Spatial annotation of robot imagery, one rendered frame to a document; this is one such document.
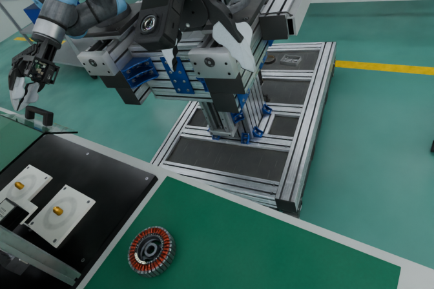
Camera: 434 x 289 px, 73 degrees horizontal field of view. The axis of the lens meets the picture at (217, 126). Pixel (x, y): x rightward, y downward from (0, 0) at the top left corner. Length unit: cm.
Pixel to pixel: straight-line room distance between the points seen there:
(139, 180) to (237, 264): 39
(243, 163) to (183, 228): 81
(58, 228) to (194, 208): 39
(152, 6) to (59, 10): 61
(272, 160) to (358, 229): 50
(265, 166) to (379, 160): 62
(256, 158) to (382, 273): 98
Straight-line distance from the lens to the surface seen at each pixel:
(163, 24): 35
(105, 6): 105
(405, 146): 186
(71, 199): 101
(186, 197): 84
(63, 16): 96
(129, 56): 124
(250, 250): 72
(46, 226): 101
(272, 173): 148
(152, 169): 96
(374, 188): 168
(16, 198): 118
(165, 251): 75
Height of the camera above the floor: 141
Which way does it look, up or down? 42 degrees down
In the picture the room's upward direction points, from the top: 22 degrees counter-clockwise
